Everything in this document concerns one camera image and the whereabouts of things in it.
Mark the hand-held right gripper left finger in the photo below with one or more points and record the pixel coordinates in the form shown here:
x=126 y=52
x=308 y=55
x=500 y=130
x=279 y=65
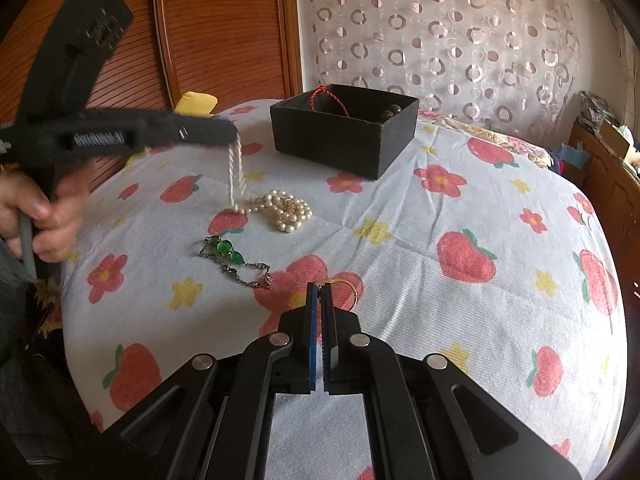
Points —
x=312 y=335

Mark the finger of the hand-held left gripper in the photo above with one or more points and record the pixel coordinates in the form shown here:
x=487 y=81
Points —
x=200 y=130

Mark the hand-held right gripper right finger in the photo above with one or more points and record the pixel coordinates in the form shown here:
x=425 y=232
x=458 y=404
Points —
x=330 y=335

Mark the black jewelry box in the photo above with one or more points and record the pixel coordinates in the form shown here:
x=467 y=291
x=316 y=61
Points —
x=330 y=135

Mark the person's left hand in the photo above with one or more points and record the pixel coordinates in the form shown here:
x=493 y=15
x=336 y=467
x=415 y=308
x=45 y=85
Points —
x=55 y=215

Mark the yellow plush toy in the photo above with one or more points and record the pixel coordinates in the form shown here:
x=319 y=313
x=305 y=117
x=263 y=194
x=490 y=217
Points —
x=197 y=102

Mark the wooden wardrobe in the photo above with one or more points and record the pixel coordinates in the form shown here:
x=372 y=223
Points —
x=215 y=25

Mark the strawberry print bedsheet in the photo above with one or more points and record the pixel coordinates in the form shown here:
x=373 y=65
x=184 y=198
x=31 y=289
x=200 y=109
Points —
x=450 y=210

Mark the floral blanket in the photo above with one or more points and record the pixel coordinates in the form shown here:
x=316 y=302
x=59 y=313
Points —
x=500 y=140

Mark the person's grey clothing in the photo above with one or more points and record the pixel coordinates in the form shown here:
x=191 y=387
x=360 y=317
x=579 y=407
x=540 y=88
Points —
x=35 y=410

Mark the blue bag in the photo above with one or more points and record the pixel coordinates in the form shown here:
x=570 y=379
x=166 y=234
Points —
x=575 y=156

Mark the wooden cabinet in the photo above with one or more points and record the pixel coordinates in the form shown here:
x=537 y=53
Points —
x=600 y=180

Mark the cardboard box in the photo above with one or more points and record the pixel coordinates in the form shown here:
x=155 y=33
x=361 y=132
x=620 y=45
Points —
x=612 y=140

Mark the pile of printed bags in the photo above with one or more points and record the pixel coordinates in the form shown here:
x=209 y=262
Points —
x=595 y=107

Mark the white plastic bag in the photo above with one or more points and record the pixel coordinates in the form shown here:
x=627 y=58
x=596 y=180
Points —
x=627 y=134

